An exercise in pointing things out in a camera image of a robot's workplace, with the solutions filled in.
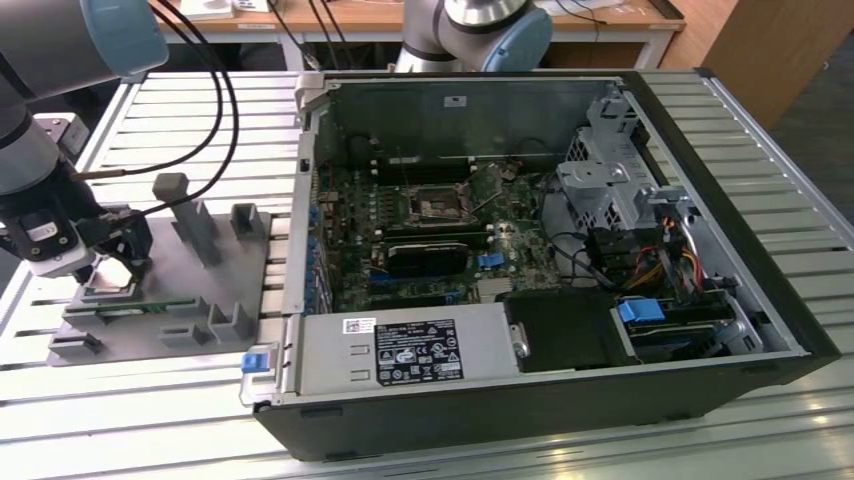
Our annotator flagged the coloured wire bundle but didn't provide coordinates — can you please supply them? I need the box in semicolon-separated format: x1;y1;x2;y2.
626;244;706;294

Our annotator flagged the green motherboard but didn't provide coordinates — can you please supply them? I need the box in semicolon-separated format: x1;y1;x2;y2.
310;159;569;314

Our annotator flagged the CPU socket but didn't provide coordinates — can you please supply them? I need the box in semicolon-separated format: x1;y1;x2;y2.
406;184;482;226

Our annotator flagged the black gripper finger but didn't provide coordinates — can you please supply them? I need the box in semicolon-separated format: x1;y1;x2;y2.
78;208;156;287
75;258;103;288

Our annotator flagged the metal socket cover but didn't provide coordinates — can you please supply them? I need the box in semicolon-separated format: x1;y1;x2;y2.
458;160;521;211

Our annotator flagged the black RAM slot bank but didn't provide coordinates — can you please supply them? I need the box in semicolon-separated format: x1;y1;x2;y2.
379;227;489;247
370;154;469;184

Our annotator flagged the silver chipset heatsink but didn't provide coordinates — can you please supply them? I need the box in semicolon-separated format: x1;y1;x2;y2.
477;279;513;304

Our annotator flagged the wooden cabinet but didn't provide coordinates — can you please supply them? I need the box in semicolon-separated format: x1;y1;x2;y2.
659;0;854;130

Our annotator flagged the silver CPU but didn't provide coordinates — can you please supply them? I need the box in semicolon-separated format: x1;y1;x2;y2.
86;257;139;296

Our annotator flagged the blue disk carrier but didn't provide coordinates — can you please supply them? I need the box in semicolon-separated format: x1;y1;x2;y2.
617;297;667;326

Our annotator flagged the silver drive cage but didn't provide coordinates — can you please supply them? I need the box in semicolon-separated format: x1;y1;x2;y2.
553;94;702;236

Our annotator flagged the green RAM stick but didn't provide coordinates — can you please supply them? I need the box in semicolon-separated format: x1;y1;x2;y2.
96;299;199;317

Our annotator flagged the black PC case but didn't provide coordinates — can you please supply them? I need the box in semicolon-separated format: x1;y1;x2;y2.
250;69;842;464

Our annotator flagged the black fan shroud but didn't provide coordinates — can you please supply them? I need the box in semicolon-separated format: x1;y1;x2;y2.
497;288;642;374

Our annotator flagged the silver power supply unit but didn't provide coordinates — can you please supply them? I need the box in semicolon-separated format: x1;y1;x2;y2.
292;304;522;396

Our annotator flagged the grey wrist box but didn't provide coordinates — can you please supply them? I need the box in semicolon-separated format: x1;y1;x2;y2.
32;113;90;157

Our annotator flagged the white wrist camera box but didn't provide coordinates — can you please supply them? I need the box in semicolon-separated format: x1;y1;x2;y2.
26;243;103;279

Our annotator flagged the grey case release latch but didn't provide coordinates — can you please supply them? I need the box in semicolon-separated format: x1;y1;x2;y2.
292;72;335;114

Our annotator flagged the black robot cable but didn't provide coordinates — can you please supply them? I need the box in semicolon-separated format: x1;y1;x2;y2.
72;0;243;221

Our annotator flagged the white book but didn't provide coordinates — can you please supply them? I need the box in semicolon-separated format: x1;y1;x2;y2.
178;0;236;22

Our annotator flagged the grey parts rack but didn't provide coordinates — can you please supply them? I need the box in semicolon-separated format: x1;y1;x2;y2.
46;172;275;369

